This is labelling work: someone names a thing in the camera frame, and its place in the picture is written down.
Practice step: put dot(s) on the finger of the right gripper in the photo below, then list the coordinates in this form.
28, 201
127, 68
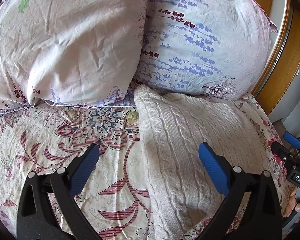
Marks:
292, 140
284, 154

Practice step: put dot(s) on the wooden headboard frame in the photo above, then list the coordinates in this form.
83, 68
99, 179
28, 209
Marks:
284, 59

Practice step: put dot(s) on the floral bed quilt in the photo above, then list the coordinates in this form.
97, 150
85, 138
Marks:
131, 172

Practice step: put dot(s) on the person right hand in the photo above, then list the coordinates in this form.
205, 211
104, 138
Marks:
292, 204

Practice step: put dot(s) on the beige cable knit sweater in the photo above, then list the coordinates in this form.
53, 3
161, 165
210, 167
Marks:
172, 127

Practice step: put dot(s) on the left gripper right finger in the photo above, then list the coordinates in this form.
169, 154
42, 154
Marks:
262, 216

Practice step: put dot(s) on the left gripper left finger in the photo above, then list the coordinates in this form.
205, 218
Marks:
36, 220

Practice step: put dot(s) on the lavender print right pillow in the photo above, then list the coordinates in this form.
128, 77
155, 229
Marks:
204, 47

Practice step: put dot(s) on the pink floral left pillow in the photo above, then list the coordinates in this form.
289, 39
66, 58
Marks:
68, 52

